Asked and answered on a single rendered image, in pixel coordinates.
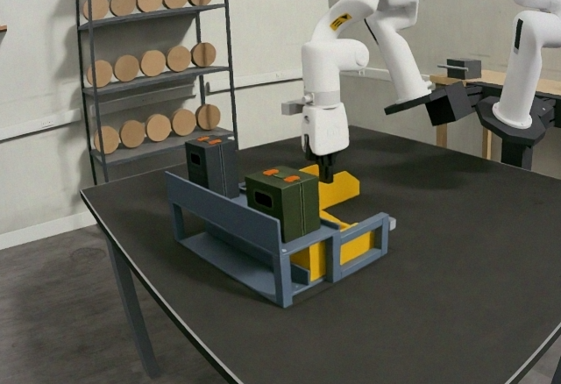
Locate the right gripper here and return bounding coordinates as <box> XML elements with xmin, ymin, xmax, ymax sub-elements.
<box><xmin>302</xmin><ymin>103</ymin><xmax>349</xmax><ymax>184</ymax></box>

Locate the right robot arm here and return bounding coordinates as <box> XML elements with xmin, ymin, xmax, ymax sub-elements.
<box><xmin>281</xmin><ymin>0</ymin><xmax>432</xmax><ymax>116</ymax></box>

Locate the yellow bin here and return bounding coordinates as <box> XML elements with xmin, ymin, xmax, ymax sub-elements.
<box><xmin>300</xmin><ymin>165</ymin><xmax>359</xmax><ymax>210</ymax></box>
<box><xmin>289</xmin><ymin>210</ymin><xmax>374</xmax><ymax>281</ymax></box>

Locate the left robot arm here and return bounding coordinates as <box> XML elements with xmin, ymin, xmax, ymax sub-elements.
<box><xmin>493</xmin><ymin>0</ymin><xmax>561</xmax><ymax>129</ymax></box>

